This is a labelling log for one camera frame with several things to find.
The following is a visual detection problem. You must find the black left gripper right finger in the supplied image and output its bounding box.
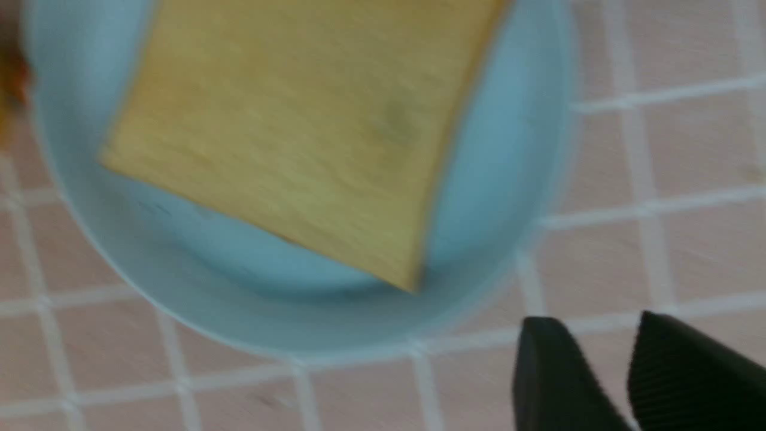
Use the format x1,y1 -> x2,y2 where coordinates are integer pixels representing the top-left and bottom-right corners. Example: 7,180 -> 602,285
627,311 -> 765,430

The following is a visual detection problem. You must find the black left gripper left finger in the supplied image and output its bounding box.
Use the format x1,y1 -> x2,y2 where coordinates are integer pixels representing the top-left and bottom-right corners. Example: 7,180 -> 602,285
512,317 -> 631,430

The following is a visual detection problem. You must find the toast slice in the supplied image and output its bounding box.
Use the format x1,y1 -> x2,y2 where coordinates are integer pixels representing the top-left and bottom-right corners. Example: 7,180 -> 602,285
101,1 -> 511,292

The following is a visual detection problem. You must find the light blue plate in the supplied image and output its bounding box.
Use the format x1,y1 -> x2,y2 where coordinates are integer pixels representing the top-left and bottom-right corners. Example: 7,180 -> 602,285
22,1 -> 580,357

